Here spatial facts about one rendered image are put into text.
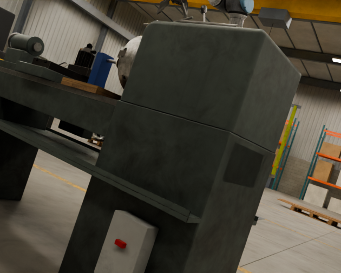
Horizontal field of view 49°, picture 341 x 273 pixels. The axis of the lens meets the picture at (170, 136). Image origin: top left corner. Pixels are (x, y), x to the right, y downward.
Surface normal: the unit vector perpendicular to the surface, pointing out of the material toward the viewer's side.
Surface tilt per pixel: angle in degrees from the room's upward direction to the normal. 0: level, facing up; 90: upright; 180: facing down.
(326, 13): 90
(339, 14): 90
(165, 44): 90
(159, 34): 90
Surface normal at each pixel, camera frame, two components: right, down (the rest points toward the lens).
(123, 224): -0.57, -0.21
